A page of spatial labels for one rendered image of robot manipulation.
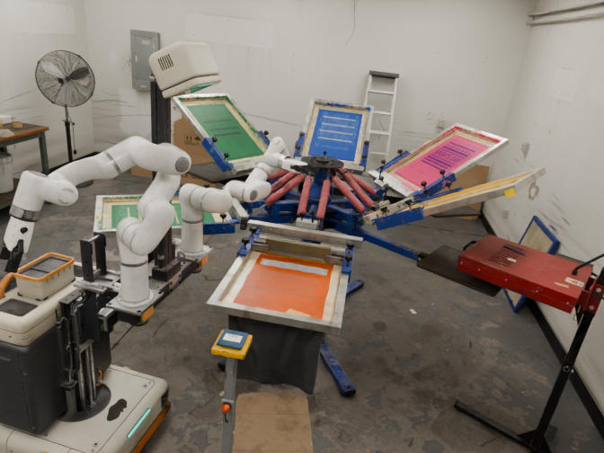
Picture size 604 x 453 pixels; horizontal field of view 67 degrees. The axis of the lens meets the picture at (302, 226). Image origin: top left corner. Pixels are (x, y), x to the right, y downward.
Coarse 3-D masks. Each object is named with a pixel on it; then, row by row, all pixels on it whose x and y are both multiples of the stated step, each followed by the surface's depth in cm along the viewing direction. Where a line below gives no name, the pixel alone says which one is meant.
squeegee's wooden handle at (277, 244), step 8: (272, 240) 247; (280, 240) 247; (288, 240) 248; (272, 248) 248; (280, 248) 248; (288, 248) 247; (296, 248) 246; (304, 248) 245; (312, 248) 245; (320, 248) 244; (328, 248) 244; (312, 256) 246; (320, 256) 246
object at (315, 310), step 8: (304, 264) 246; (312, 264) 247; (320, 264) 248; (328, 264) 249; (296, 272) 237; (304, 272) 238; (312, 272) 239; (328, 272) 241; (320, 280) 232; (328, 280) 233; (320, 288) 225; (328, 288) 226; (320, 296) 218; (280, 304) 208; (288, 304) 209; (296, 304) 209; (304, 304) 210; (312, 304) 211; (320, 304) 212; (304, 312) 204; (312, 312) 205; (320, 312) 205
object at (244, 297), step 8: (264, 256) 250; (272, 256) 251; (280, 256) 252; (256, 264) 241; (256, 272) 233; (288, 272) 236; (248, 280) 224; (248, 288) 218; (240, 296) 211; (248, 296) 211; (256, 296) 212; (264, 296) 213; (272, 296) 214; (240, 304) 205; (248, 304) 205; (256, 304) 206; (264, 304) 207; (272, 304) 207
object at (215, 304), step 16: (240, 256) 240; (224, 288) 209; (208, 304) 196; (224, 304) 197; (336, 304) 206; (272, 320) 194; (288, 320) 193; (304, 320) 192; (320, 320) 193; (336, 320) 195
